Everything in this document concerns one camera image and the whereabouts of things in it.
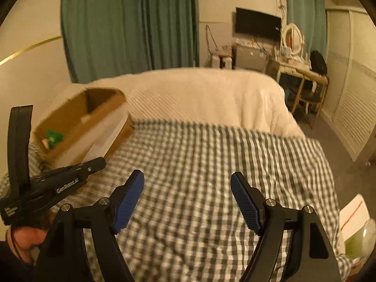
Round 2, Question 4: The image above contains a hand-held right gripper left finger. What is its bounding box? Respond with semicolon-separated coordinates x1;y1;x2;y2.
35;169;145;282

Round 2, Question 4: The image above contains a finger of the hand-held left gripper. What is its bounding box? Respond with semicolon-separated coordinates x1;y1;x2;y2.
83;157;107;177
8;105;34;193

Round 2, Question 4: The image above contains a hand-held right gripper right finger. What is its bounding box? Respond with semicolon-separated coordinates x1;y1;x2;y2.
230;171;343;282

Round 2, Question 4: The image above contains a brown cardboard box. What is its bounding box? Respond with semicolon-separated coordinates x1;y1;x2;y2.
34;87;135;168

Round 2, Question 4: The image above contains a person's left forearm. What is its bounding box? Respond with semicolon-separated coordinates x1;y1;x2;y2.
0;240;35;282

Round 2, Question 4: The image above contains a person's left hand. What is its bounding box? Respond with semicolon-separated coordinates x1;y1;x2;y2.
13;226;49;255

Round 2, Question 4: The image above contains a green and white bottle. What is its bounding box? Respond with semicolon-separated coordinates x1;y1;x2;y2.
47;130;66;149

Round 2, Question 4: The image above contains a checkered bedsheet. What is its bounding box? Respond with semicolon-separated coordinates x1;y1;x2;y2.
0;119;352;282

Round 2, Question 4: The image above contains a white carton with red stripe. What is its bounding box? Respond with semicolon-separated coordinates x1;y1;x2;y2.
339;194;372;241

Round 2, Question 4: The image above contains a white fluffy blanket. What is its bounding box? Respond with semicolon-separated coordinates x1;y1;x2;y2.
47;67;306;139

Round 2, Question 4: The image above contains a translucent plastic cup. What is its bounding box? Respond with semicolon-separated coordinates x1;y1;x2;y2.
344;219;376;259

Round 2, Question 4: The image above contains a wooden chair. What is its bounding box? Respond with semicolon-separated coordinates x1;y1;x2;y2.
291;75;329;116

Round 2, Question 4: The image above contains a white dressing table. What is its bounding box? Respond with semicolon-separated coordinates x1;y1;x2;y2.
266;56;329;106

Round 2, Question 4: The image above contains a small white side table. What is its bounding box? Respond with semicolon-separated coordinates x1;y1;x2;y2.
211;50;233;69

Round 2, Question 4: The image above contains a wide green curtain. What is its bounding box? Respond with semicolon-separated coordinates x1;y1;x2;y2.
61;0;200;84

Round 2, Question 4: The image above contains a grey cabinet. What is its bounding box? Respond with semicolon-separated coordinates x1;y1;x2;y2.
233;43;270;73

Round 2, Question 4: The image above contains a black bag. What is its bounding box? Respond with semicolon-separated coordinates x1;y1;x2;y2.
310;51;328;76

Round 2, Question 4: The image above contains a white louvered wardrobe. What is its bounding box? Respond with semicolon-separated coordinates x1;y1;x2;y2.
320;6;376;163

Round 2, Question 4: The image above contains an oval white vanity mirror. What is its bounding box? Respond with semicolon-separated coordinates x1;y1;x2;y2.
280;23;305;58

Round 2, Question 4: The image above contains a narrow green curtain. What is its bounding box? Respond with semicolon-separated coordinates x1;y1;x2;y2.
284;0;328;63

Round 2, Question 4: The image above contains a gold wall trim strip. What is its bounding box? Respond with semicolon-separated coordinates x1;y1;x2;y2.
0;36;64;66

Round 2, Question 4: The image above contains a black wall television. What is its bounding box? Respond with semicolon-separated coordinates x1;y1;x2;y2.
235;7;282;42

